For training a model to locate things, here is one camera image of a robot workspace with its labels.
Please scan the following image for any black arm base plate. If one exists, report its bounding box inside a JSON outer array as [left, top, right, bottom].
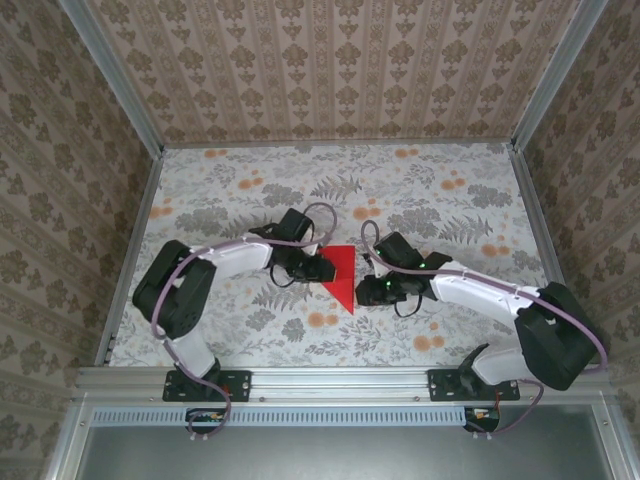
[[428, 369, 521, 403], [162, 369, 253, 403]]

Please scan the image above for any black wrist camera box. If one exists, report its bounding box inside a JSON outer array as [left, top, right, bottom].
[[277, 208, 315, 242], [374, 232, 424, 272]]

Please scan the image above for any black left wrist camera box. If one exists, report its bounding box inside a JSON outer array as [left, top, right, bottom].
[[277, 208, 315, 242]]

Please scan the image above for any floral patterned tablecloth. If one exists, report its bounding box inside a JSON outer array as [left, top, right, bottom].
[[107, 142, 574, 369]]

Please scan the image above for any small controller board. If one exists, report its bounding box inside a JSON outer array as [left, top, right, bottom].
[[463, 405, 501, 432], [187, 407, 229, 435]]

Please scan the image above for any thin aluminium rail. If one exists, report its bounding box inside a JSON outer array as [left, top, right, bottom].
[[162, 139, 516, 150]]

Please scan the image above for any white slotted cable duct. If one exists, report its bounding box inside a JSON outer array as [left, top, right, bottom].
[[92, 405, 469, 427]]

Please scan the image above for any purple cable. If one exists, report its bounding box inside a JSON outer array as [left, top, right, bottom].
[[360, 219, 609, 441], [149, 202, 339, 444]]

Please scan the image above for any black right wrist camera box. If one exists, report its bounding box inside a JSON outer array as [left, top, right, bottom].
[[374, 232, 424, 272]]

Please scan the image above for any aluminium side rail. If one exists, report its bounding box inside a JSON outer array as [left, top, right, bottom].
[[94, 147, 166, 366], [507, 144, 591, 364]]

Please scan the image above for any wide aluminium frame rail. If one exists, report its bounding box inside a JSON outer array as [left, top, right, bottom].
[[74, 364, 616, 401]]

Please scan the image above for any thin black cable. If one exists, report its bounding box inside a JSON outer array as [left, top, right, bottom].
[[269, 264, 297, 289], [394, 294, 424, 319]]

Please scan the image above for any aluminium frame post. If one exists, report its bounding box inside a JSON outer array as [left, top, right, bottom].
[[512, 0, 614, 151], [58, 0, 166, 154]]

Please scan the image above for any grey metal panel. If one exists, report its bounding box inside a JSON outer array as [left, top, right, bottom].
[[74, 424, 616, 480]]

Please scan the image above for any red paper sheet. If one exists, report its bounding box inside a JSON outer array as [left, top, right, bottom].
[[319, 244, 357, 316]]

